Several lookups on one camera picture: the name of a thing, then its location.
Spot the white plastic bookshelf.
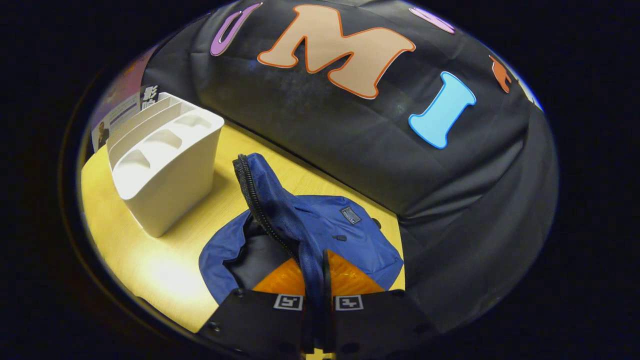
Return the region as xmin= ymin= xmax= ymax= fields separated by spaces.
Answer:
xmin=107 ymin=92 xmax=225 ymax=238

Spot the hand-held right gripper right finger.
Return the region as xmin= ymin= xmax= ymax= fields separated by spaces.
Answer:
xmin=321 ymin=249 xmax=436 ymax=356

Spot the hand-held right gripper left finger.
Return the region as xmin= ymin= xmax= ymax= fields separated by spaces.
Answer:
xmin=197 ymin=257 xmax=313 ymax=356

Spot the grey cover book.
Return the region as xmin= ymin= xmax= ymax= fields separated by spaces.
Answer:
xmin=91 ymin=85 xmax=161 ymax=153

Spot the black backdrop cloth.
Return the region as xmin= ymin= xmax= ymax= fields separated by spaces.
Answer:
xmin=142 ymin=0 xmax=558 ymax=333

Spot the blue schoolbag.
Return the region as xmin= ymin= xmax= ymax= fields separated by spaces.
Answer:
xmin=199 ymin=152 xmax=405 ymax=351

